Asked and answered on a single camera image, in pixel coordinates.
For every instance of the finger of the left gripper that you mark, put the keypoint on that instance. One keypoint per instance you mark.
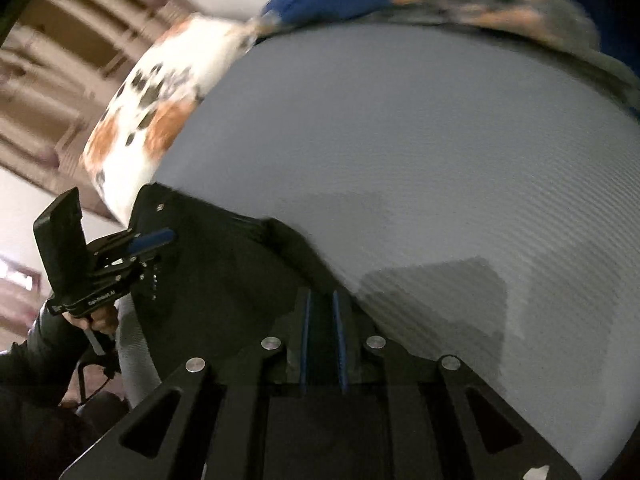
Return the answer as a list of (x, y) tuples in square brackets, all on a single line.
[(144, 244)]

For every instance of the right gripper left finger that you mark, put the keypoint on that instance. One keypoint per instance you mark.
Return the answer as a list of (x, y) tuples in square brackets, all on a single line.
[(193, 425)]

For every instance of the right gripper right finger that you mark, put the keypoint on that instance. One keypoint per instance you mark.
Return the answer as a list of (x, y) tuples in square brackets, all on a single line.
[(438, 418)]

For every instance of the black denim pants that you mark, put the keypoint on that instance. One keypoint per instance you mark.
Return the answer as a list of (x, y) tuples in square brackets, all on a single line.
[(250, 297)]

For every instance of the person left hand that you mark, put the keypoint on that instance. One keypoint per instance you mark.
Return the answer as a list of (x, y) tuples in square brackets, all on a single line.
[(103, 320)]

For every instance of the white floral pillow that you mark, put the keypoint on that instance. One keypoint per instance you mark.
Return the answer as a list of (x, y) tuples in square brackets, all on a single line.
[(152, 105)]

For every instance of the black jacket sleeve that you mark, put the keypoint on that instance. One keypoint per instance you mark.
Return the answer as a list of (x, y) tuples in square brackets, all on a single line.
[(40, 438)]

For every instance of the beige curtain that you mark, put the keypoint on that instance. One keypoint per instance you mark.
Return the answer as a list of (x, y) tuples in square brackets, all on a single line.
[(61, 62)]

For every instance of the grey mesh mattress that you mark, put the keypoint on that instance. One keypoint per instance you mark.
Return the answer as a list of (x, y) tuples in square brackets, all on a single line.
[(476, 198)]

